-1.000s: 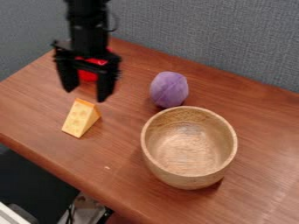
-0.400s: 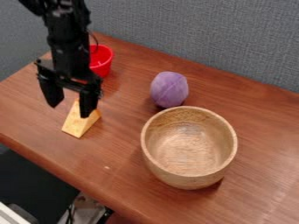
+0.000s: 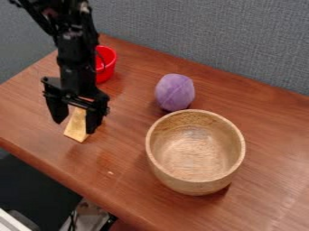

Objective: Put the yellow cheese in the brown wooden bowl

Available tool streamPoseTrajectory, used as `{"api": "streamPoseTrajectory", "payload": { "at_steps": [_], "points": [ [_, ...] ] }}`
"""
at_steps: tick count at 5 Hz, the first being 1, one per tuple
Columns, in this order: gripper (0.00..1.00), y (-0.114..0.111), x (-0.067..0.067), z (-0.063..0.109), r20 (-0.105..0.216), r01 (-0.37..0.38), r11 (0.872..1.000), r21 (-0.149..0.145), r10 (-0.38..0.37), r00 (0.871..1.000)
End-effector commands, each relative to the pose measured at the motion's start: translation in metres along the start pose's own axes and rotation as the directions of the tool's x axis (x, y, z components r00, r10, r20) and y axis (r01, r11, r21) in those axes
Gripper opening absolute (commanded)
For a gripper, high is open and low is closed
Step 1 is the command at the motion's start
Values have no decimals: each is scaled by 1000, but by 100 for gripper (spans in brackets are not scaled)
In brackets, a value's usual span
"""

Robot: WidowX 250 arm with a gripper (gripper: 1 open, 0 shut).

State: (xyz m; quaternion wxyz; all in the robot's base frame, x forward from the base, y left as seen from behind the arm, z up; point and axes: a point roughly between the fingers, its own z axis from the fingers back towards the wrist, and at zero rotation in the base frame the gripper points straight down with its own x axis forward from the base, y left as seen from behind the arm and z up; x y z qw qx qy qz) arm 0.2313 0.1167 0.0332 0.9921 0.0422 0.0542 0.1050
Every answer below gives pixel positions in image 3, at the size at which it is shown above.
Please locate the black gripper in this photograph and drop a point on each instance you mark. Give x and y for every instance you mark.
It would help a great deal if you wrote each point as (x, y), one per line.
(74, 89)

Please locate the yellow cheese wedge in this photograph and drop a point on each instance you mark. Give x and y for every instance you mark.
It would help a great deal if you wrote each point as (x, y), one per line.
(76, 129)

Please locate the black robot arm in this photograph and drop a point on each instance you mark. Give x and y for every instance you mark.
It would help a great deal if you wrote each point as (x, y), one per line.
(66, 20)

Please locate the brown wooden bowl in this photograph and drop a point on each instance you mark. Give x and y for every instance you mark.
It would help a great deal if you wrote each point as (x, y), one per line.
(196, 149)

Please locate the red plastic cup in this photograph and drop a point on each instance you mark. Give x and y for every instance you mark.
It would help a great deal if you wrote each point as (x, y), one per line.
(106, 60)

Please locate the purple ball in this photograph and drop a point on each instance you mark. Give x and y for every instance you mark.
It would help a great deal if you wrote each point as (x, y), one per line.
(175, 92)

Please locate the grey metal table frame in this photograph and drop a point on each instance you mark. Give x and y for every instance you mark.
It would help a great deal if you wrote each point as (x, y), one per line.
(89, 218)

